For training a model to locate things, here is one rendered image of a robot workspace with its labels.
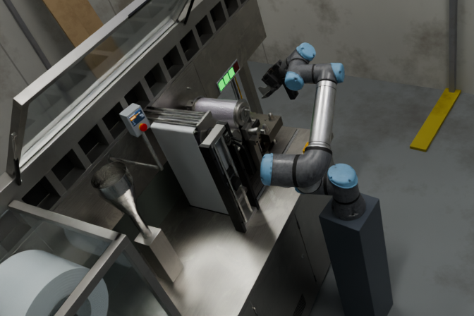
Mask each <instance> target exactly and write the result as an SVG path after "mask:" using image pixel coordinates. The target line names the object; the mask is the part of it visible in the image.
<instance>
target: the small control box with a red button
mask: <svg viewBox="0 0 474 316"><path fill-rule="evenodd" d="M119 115H120V117H121V119H122V121H123V122H124V124H125V126H126V128H127V129H128V132H129V133H130V134H131V135H134V136H135V137H137V138H138V137H139V136H140V135H142V134H143V133H144V132H145V131H146V130H147V129H148V128H149V127H151V125H150V123H149V121H148V120H147V117H146V115H145V113H144V111H143V110H142V108H141V106H140V105H138V104H134V103H132V104H131V105H130V106H128V107H127V108H125V109H124V110H123V111H122V112H121V113H120V114H119Z"/></svg>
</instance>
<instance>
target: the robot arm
mask: <svg viewBox="0 0 474 316"><path fill-rule="evenodd" d="M315 55H316V52H315V49H314V47H313V46H312V45H310V44H308V43H302V44H301V45H300V46H299V47H296V49H295V50H294V51H293V52H292V53H291V54H290V55H289V56H288V57H287V58H286V59H284V60H283V61H282V60H280V59H279V60H278V61H277V62H276V63H275V64H274V65H273V66H272V67H271V68H269V70H268V71H267V72H266V73H265V74H264V76H263V78H262V79H261V80H262V81H263V82H264V83H265V84H266V85H267V86H266V87H262V86H259V87H258V89H259V91H260V92H261V93H262V95H263V96H262V97H261V98H262V99H264V98H267V97H269V96H270V95H271V94H272V93H273V92H274V91H276V90H278V89H279V88H280V87H281V86H282V84H283V86H284V88H285V90H286V92H287V94H288V96H289V98H290V99H291V100H292V99H295V98H296V97H297V96H298V90H301V89H302V88H303V86H304V84H317V86H316V91H315V101H314V107H313V113H312V123H311V128H310V138H309V143H308V146H307V147H306V148H305V153H304V154H273V153H271V154H265V155H264V156H263V158H262V162H261V167H260V177H261V181H262V183H263V184H264V185H266V186H280V187H283V188H290V187H294V188H295V190H296V192H298V193H301V194H313V195H333V199H332V212H333V214H334V216H335V217H337V218H338V219H341V220H344V221H351V220H355V219H357V218H359V217H361V216H362V215H363V214H364V213H365V210H366V204H365V200H364V198H363V196H362V195H361V194H360V191H359V187H358V177H357V175H356V172H355V170H354V169H353V168H352V167H351V166H349V165H347V164H335V166H334V165H333V166H331V167H330V168H329V165H330V163H331V160H332V150H331V149H330V143H331V136H332V124H333V118H334V106H335V99H336V88H337V83H342V82H343V81H344V76H345V72H344V66H343V64H342V63H319V64H309V63H310V61H312V59H313V58H314V57H315ZM328 168H329V169H328Z"/></svg>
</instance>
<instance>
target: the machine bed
mask: <svg viewBox="0 0 474 316"><path fill-rule="evenodd" d="M296 129H299V131H298V134H297V135H296V137H295V139H294V140H293V142H292V143H291V146H290V147H289V149H288V151H287V152H286V154H302V152H303V148H304V147H305V145H306V143H307V142H309V138H310V129H304V128H292V127H286V126H282V127H281V128H280V130H279V132H278V133H277V135H276V137H275V139H276V140H277V144H275V145H273V144H272V143H270V145H269V147H268V148H267V150H268V151H269V153H270V154H271V153H273V154H282V152H283V151H284V149H285V147H286V146H287V144H288V142H289V140H290V139H291V137H292V135H293V134H294V132H295V131H296ZM248 178H249V179H250V183H251V185H252V187H253V190H254V193H255V196H257V194H258V193H259V191H260V189H261V188H262V186H263V185H264V184H263V183H262V181H261V177H260V174H259V173H257V172H256V173H255V175H250V174H248ZM303 196H304V194H301V193H298V192H296V190H295V188H294V187H290V188H283V187H280V186H267V187H266V188H265V190H264V192H263V194H262V195H261V197H260V199H259V200H258V204H259V206H260V208H259V210H257V211H256V213H255V215H254V217H253V219H252V220H251V222H250V224H249V225H248V227H247V231H246V232H245V233H242V232H239V231H237V230H236V229H235V227H234V225H233V222H232V220H231V218H230V216H228V215H225V214H220V213H216V212H211V211H207V210H204V209H199V208H196V207H191V206H189V205H190V203H189V201H188V199H187V197H186V195H185V193H183V194H182V196H181V197H180V198H179V199H178V201H177V202H176V204H175V205H174V206H173V208H172V209H171V211H170V212H169V213H168V214H167V216H166V218H165V219H164V220H163V222H162V223H161V224H160V226H159V227H158V229H161V230H162V231H163V232H164V234H165V236H166V237H167V239H168V241H169V242H170V244H171V246H172V248H173V249H174V251H175V252H176V254H177V255H178V257H179V259H180V261H181V262H182V264H183V269H182V270H181V271H180V273H179V275H178V276H177V277H176V279H175V281H174V282H170V281H167V280H165V279H162V278H159V277H158V276H157V275H156V273H155V272H154V270H153V268H151V266H150V264H149V263H148V261H147V260H146V259H145V257H144V255H143V254H142V253H141V252H140V253H139V254H140V256H141V257H142V259H143V260H144V261H145V263H146V264H147V266H148V267H149V268H150V270H151V272H152V273H153V275H154V276H155V277H156V279H157V281H158V282H159V283H160V284H161V286H162V288H163V289H164V290H165V292H166V293H167V295H168V296H169V297H170V299H171V301H172V302H173V303H174V305H175V306H176V308H177V309H178V311H179V312H180V313H181V315H182V316H243V314H244V312H245V310H246V308H247V306H248V304H249V302H250V300H251V298H252V296H253V294H254V292H255V290H256V288H257V286H258V285H259V283H260V281H261V279H262V277H263V275H264V273H265V271H266V269H267V267H268V265H269V263H270V261H271V259H272V257H273V255H274V253H275V251H276V249H277V247H278V245H279V244H280V242H281V240H282V238H283V236H284V234H285V232H286V230H287V228H288V225H289V224H290V222H291V220H292V218H293V216H294V214H295V212H296V210H297V208H298V206H299V204H300V202H301V200H302V199H303Z"/></svg>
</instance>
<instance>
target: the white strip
mask: <svg viewBox="0 0 474 316"><path fill-rule="evenodd" d="M150 125H151V127H149V129H152V132H153V133H154V136H155V138H156V139H157V142H158V143H159V145H160V147H161V149H162V151H163V153H164V155H165V157H166V159H167V161H168V163H169V164H170V166H171V168H172V170H173V172H174V174H175V176H176V178H177V180H178V182H179V183H180V185H181V187H182V189H183V192H184V193H185V195H186V197H187V199H188V201H189V203H190V205H189V206H191V207H196V208H199V209H204V210H207V211H211V212H216V213H220V214H225V215H228V216H229V213H228V212H227V209H226V207H225V205H224V202H223V200H222V198H221V195H220V194H219V191H218V189H217V187H216V185H215V183H214V180H213V178H212V175H211V173H210V172H209V169H208V167H207V165H206V163H205V160H204V158H203V156H202V153H201V151H200V149H199V147H198V143H197V141H196V139H195V136H194V135H197V134H198V131H197V130H195V128H187V127H182V126H171V125H165V124H160V123H153V124H150Z"/></svg>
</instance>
